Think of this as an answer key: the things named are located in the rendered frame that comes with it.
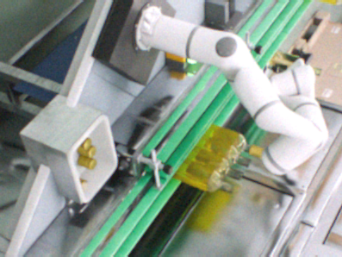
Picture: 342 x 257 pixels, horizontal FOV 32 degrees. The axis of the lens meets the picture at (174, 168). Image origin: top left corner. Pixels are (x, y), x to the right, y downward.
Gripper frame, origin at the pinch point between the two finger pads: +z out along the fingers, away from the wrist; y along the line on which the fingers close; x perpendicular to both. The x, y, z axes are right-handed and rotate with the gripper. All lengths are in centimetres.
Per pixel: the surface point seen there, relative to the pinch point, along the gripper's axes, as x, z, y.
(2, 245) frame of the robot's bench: 55, -66, -74
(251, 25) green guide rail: 14.5, 14.8, -2.6
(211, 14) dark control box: 28.6, 15.1, -8.5
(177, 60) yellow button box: 34.1, -9.2, -20.3
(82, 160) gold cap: 49, -52, -44
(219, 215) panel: 0, -43, -41
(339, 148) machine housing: -28.7, -17.1, -8.3
